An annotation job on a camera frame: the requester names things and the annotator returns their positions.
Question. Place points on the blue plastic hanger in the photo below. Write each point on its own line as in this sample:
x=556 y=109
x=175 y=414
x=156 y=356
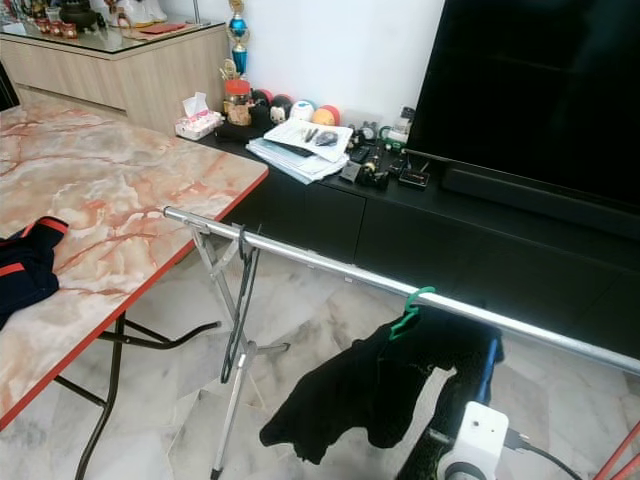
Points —
x=496 y=360

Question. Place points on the green plastic hanger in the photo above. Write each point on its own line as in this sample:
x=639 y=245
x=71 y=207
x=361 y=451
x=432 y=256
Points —
x=410 y=305

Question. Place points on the light wood sideboard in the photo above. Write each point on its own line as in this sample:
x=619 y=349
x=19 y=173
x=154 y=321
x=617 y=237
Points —
x=130 y=75

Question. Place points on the pink white tissue box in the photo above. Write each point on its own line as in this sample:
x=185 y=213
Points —
x=198 y=123

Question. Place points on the black metal urn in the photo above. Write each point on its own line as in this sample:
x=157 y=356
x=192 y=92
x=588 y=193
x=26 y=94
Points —
x=80 y=15

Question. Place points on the flat red booklet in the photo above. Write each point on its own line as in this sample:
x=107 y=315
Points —
x=163 y=28

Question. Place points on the white porcelain figurine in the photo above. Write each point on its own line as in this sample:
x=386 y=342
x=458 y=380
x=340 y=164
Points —
x=138 y=10

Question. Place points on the red lidded jar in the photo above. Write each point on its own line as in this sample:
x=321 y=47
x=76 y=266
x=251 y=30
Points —
x=237 y=102

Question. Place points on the black white mouse figure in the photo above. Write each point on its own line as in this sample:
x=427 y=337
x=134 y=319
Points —
x=279 y=110

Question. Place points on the blue gold trophy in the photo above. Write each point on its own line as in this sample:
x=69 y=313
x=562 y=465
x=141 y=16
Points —
x=238 y=30

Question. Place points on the silver metal clothes rack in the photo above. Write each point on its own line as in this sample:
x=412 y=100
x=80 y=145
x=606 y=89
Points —
x=320 y=262

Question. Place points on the black t-shirt yellow-green logo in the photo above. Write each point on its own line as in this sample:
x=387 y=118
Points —
x=360 y=385

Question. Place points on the small black display device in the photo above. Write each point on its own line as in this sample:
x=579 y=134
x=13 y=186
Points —
x=414 y=177

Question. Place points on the clear bottle black cap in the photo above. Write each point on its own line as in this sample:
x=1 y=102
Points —
x=404 y=121

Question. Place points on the long black tv console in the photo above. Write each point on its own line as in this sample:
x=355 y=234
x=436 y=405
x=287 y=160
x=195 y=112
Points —
x=440 y=250

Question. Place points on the black soundbar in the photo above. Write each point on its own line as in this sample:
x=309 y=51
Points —
x=540 y=195

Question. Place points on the large black television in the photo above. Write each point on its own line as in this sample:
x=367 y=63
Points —
x=530 y=90

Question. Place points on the thin red bars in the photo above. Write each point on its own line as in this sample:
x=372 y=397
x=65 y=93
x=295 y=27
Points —
x=622 y=446

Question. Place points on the black camera gadget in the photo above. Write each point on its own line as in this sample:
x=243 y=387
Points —
x=374 y=172

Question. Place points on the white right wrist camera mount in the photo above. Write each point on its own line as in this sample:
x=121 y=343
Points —
x=475 y=445

